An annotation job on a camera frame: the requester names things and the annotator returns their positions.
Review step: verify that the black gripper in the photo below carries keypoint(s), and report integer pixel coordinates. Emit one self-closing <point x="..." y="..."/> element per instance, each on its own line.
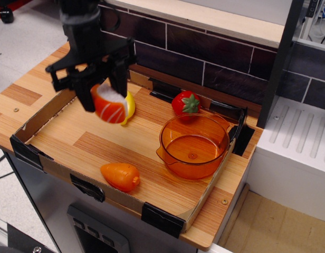
<point x="91" y="59"/>

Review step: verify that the orange white toy sushi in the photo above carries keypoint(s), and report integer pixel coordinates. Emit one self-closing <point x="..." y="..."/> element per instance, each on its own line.
<point x="110" y="106"/>

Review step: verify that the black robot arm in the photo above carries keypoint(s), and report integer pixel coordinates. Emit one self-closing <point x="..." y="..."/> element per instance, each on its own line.
<point x="80" y="11"/>

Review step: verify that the cardboard fence with black tape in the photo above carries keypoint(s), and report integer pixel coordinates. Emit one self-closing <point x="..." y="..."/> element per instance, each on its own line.
<point x="73" y="144"/>

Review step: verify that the transparent orange plastic pot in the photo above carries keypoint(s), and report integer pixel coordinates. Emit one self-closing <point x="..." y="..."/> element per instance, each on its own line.
<point x="194" y="145"/>

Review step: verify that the yellow toy banana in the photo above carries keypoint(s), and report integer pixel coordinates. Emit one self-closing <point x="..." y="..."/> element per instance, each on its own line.
<point x="131" y="107"/>

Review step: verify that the red toy strawberry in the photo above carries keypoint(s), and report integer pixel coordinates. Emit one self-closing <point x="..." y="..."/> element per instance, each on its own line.
<point x="185" y="104"/>

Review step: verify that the orange toy carrot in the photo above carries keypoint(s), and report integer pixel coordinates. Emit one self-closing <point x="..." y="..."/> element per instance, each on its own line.
<point x="122" y="176"/>

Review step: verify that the black caster wheel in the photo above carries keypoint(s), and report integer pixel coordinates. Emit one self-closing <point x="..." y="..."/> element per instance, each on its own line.
<point x="6" y="15"/>

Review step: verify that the light wooden shelf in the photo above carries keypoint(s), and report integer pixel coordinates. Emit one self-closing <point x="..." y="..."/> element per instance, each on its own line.
<point x="228" y="24"/>

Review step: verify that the grey toy oven panel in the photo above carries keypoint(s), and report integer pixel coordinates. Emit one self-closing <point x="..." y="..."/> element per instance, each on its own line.
<point x="94" y="236"/>

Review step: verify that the white toy sink drainboard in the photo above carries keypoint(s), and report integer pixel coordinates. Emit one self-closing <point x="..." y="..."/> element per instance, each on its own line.
<point x="288" y="165"/>

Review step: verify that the dark grey vertical post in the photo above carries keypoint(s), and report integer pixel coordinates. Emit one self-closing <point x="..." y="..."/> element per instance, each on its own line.
<point x="271" y="96"/>

